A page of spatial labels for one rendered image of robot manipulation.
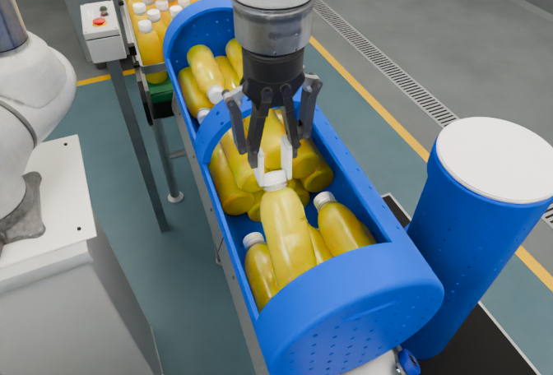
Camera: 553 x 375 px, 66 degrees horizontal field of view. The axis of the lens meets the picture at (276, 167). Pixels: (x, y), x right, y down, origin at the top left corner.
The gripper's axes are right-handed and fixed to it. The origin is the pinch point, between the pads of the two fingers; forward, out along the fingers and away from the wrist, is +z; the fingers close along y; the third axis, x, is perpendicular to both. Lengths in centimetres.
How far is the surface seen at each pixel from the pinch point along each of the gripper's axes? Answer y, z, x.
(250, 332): -7.5, 38.4, -8.0
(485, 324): 84, 110, -5
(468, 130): 56, 22, 15
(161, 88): -11, 36, 78
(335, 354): 1.6, 18.9, -23.5
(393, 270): 9.0, 2.7, -21.4
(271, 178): -0.8, 1.9, -1.6
